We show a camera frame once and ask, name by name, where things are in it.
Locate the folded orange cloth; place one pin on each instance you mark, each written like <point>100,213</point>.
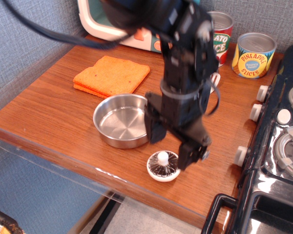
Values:
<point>111,76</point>

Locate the black toy stove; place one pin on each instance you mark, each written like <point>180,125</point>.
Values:
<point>264,204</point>

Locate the white stove knob upper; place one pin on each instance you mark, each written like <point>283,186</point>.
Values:
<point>262,92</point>

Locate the white spatula teal handle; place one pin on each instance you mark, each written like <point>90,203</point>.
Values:
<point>214,78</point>

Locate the white stove knob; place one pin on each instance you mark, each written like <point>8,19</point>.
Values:
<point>262,92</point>
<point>240,155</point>
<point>255,112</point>

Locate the white toy mushroom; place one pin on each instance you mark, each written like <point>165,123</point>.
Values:
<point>162,166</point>

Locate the pineapple slices can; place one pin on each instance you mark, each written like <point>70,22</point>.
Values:
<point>253,55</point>

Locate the white stove knob lower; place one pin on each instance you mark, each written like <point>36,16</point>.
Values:
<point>240,155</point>

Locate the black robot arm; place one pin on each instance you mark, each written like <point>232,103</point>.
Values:
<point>186,34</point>

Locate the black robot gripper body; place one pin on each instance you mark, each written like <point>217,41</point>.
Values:
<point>181,117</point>

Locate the teal toy microwave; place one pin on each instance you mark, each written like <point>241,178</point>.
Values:
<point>97,22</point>

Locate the white stove knob middle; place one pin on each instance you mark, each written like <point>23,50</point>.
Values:
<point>255,112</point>

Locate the tomato sauce can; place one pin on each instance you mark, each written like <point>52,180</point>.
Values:
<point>222,30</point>

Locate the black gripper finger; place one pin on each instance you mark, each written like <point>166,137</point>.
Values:
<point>189,154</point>
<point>154,129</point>

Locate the small steel frying pan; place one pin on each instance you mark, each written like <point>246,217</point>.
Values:
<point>120,121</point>

